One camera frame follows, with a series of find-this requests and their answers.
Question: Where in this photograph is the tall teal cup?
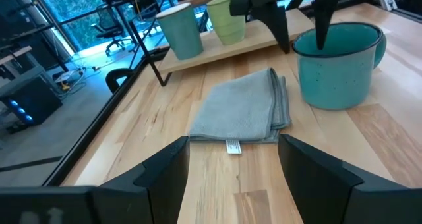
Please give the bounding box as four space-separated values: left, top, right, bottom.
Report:
155 2 204 61

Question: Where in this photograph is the black computer tower with lights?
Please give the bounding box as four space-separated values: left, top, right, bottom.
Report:
0 74 64 135

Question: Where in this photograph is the wooden shelf with black frame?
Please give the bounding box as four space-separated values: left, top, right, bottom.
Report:
127 6 316 87

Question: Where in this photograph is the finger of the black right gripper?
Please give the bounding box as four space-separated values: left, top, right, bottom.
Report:
313 0 341 51
229 0 292 55

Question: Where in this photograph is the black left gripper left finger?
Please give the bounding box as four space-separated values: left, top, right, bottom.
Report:
92 136 191 224

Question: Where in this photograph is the teal speckled enamel mug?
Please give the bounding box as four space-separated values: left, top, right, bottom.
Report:
291 22 388 111

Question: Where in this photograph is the black table clamp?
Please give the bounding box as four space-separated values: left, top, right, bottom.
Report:
105 67 135 94

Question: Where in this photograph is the black table edge rail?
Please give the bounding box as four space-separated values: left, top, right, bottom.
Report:
42 47 169 187

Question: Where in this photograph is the grey folded cloth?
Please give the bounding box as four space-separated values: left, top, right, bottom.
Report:
188 67 293 155

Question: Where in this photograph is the green and white mug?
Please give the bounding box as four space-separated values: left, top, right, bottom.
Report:
206 0 247 47

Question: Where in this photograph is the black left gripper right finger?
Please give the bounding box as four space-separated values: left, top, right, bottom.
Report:
278 134 406 224

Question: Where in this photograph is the black office chair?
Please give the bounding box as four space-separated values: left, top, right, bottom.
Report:
90 3 133 57

